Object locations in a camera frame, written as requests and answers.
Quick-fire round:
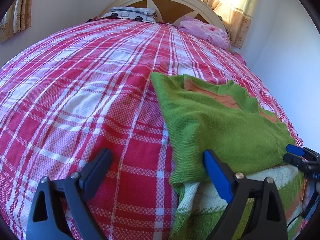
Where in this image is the red white plaid bedspread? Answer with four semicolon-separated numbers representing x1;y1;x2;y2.
1;19;302;239

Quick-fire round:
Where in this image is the cream wooden headboard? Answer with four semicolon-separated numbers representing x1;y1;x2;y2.
99;0;232;52

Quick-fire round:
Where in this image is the pink floral pillow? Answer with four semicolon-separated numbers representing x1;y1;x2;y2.
178;16;229;50

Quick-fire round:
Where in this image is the beige curtain left window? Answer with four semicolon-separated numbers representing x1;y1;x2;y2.
1;0;33;43

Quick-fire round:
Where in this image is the pink cloth beside bed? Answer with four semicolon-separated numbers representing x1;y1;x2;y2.
233;52;247;66

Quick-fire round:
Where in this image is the white patterned pillow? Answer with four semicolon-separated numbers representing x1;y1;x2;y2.
101;7;157;23

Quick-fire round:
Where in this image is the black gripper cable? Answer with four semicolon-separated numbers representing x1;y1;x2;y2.
286;212;304;233

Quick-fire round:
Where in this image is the person's right hand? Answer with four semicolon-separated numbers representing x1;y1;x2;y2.
302;181;320;210

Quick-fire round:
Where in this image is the green striped knit sweater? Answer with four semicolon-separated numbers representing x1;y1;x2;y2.
151;73;305;239

